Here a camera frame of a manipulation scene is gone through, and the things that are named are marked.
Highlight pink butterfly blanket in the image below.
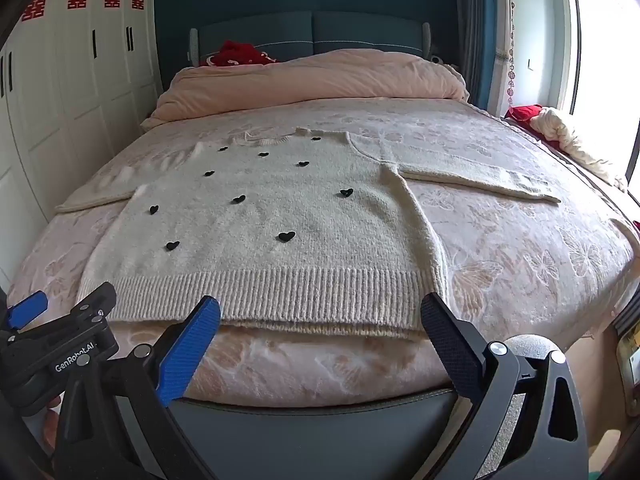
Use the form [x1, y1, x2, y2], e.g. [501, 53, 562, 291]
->
[5, 95, 640, 408]

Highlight person's right leg patterned pants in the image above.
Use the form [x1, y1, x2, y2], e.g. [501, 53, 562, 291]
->
[492, 332, 568, 461]

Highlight red cloth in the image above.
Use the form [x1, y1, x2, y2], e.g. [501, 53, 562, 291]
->
[200, 40, 277, 67]

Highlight white wardrobe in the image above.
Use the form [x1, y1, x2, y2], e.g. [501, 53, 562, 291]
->
[0, 0, 163, 286]

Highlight cream knit sweater black hearts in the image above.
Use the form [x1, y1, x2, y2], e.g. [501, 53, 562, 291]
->
[55, 127, 562, 342]

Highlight crumpled cream blanket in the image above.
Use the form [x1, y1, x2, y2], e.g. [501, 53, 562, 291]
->
[530, 107, 628, 191]

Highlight yellow box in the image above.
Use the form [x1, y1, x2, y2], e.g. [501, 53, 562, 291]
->
[615, 317, 640, 388]

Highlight pink duvet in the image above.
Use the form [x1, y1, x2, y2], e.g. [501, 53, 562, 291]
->
[140, 49, 471, 131]

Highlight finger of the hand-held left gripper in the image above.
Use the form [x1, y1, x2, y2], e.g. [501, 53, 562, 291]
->
[70, 281, 118, 329]
[6, 291, 49, 331]

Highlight grey curtain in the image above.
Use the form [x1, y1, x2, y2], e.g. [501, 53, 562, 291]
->
[452, 0, 498, 106]

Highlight teal upholstered headboard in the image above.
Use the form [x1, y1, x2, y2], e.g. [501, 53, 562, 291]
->
[189, 10, 432, 68]

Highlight red cushion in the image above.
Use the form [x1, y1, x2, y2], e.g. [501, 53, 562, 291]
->
[505, 104, 563, 153]

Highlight person's left hand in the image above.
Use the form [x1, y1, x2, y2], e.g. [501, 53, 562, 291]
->
[42, 394, 66, 456]

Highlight hanging bead string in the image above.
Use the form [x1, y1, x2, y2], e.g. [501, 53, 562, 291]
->
[502, 0, 518, 108]

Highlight bright window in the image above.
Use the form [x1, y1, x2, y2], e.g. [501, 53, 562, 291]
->
[570, 0, 640, 181]

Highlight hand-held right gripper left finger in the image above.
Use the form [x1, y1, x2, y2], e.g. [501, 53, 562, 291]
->
[52, 295, 223, 480]

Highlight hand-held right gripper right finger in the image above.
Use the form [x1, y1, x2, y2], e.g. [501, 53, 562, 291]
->
[420, 292, 591, 480]

